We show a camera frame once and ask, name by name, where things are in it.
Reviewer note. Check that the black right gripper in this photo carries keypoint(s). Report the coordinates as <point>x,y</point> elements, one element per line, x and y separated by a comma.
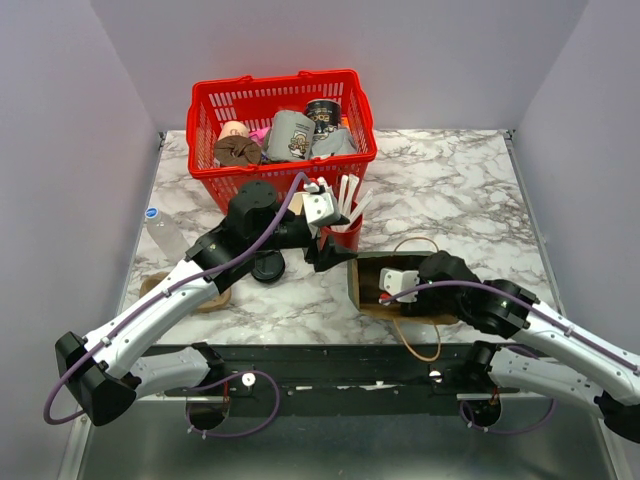
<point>420,307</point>

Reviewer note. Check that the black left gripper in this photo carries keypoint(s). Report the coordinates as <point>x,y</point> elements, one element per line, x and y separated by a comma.
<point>325,259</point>

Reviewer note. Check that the brown paper bag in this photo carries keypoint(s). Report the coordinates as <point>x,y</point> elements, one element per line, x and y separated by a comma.
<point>363,290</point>

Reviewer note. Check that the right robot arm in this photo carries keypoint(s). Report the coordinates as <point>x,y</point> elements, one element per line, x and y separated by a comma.
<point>577,367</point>

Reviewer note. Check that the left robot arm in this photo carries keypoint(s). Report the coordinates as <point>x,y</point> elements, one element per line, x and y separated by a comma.
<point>108,369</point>

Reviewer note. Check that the red straw holder cup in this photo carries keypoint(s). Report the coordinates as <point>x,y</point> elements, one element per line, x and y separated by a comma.
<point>347,237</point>

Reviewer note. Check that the white wrapped straws bundle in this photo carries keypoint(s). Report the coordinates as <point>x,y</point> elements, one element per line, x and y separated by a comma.
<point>346,207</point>

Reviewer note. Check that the stack of black cup lids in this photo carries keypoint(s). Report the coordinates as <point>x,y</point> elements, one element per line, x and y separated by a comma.
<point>269,267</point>

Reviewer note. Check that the stack of green paper cups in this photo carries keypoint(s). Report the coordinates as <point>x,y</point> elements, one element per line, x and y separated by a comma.
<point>296,204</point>

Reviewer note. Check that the grey cloth in basket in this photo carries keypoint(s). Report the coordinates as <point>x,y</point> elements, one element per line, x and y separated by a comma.
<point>339,142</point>

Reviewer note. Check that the grey printed cup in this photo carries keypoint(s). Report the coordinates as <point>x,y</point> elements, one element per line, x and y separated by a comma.
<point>290,137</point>

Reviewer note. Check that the red plastic shopping basket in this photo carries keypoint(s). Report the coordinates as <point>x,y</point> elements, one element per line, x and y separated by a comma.
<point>254,102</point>

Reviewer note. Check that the brown crumpled cloth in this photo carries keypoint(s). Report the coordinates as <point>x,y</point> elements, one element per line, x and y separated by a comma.
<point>237,151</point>

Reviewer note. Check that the black printed can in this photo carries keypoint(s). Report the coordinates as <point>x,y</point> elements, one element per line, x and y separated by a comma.
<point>326,115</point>

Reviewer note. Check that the clear plastic water bottle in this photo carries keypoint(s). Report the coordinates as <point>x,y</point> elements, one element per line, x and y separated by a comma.
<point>165,233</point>

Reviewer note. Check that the beige cup in basket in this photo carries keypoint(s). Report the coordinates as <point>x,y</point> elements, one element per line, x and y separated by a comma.
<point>233,128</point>

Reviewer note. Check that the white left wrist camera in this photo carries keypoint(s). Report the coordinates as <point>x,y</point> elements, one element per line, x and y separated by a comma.
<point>320,208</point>

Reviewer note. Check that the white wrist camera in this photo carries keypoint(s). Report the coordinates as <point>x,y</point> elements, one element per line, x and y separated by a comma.
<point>320,208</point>
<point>393,281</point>

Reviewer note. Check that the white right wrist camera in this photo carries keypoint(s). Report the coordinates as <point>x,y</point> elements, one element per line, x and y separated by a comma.
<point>393,281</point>

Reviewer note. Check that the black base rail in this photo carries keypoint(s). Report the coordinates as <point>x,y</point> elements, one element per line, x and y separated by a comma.
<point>348,380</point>

